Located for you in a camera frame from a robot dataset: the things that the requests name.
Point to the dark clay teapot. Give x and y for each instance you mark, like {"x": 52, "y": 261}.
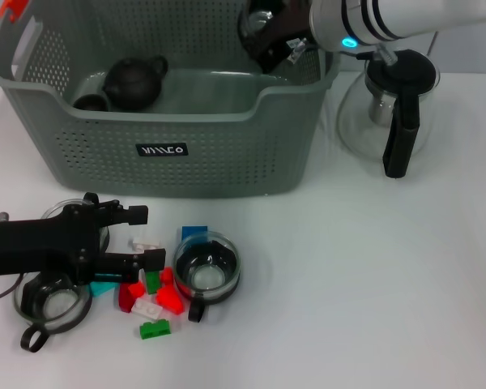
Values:
{"x": 133, "y": 85}

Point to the large red slope toy brick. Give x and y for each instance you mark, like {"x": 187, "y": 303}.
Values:
{"x": 170, "y": 300}

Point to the glass teacup black sleeve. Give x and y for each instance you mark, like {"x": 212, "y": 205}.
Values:
{"x": 50, "y": 210}
{"x": 206, "y": 297}
{"x": 65, "y": 324}
{"x": 259, "y": 22}

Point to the teal toy brick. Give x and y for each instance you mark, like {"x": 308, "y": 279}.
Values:
{"x": 103, "y": 289}

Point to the grey perforated plastic storage basket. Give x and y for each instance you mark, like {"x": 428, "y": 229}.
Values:
{"x": 105, "y": 162}

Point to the dark clay small teacup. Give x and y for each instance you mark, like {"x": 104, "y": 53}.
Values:
{"x": 90, "y": 103}

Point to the blue square toy brick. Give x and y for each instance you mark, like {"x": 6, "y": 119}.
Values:
{"x": 194, "y": 232}

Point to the dark red curved toy brick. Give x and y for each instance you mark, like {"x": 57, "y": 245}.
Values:
{"x": 123, "y": 302}

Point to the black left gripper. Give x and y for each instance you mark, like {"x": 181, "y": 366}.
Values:
{"x": 32, "y": 243}

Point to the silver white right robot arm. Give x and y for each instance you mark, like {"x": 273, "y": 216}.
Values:
{"x": 389, "y": 16}

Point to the green toy brick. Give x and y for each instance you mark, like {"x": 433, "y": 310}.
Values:
{"x": 152, "y": 281}
{"x": 156, "y": 329}

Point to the white flat toy plate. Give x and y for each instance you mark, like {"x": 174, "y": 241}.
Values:
{"x": 147, "y": 310}

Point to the white narrow toy brick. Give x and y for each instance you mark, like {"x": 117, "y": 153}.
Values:
{"x": 146, "y": 243}

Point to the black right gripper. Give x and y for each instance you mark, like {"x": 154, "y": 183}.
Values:
{"x": 293, "y": 24}

